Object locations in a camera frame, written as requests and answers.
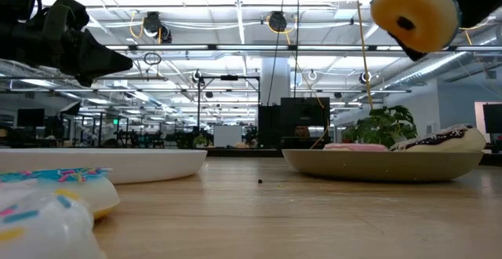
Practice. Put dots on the large blue glazed donut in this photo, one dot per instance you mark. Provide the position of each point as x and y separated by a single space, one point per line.
427 19

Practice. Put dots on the small blue sprinkled donut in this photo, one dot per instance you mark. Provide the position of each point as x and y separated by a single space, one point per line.
86 192

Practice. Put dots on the small white sprinkled donut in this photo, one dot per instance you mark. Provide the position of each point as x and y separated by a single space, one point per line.
39 231

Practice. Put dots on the green potted plant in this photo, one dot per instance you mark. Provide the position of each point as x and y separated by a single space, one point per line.
384 127

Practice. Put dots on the white round plate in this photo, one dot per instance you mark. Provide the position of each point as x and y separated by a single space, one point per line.
137 165

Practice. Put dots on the black monitor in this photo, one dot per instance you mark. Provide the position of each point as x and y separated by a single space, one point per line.
493 117
306 111

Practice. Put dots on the grey round plate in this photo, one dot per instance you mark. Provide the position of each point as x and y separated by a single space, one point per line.
372 166

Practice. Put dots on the person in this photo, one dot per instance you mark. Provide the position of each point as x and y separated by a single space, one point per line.
302 131

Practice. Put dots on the white board panel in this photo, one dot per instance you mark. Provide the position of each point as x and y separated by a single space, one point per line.
227 136

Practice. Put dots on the black metal frame stand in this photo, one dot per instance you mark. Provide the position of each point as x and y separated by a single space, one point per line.
229 77

